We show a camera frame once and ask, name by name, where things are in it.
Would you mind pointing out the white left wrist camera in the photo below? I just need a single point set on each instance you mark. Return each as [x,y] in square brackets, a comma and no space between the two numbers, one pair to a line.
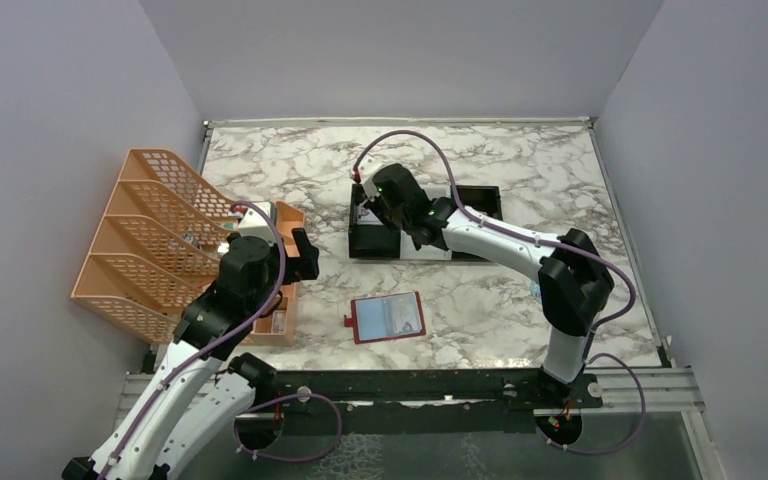
[251,223]

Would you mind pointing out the black mounting rail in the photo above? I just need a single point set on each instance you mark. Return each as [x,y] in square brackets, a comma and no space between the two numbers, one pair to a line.
[394,402]

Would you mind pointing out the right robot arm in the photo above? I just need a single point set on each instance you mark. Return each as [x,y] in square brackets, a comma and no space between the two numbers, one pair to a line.
[574,283]

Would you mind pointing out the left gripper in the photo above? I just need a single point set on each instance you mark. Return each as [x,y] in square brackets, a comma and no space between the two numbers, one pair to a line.
[294,258]

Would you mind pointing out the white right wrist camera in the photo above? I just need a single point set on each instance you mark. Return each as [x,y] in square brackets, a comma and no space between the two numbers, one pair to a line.
[363,175]

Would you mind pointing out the orange plastic file organizer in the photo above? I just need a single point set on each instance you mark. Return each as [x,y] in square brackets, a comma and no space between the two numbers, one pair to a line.
[159,243]

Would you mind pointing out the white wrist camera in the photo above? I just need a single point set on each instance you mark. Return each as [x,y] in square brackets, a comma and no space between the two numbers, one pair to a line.
[363,175]
[251,223]

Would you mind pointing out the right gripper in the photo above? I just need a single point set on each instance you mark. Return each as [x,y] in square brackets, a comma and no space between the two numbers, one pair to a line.
[371,204]

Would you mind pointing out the black bin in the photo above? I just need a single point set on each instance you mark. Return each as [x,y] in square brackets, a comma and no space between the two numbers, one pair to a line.
[368,238]
[487,201]

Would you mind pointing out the white middle bin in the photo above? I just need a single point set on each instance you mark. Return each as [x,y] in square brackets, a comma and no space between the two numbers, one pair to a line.
[409,252]

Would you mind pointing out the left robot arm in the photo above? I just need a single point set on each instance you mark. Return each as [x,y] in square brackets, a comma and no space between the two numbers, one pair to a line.
[199,385]

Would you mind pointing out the right black bin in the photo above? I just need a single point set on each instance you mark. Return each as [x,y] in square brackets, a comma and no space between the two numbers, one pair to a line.
[487,201]

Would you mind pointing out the blue plastic packaged item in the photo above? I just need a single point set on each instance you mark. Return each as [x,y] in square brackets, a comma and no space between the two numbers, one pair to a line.
[536,292]

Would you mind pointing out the red card holder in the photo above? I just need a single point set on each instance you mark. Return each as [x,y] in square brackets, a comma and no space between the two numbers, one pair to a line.
[386,318]

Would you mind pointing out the small pink card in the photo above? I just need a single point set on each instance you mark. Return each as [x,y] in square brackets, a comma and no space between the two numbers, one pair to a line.
[278,322]

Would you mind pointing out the left black bin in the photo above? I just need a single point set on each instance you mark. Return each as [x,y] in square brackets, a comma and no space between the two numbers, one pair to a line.
[368,238]

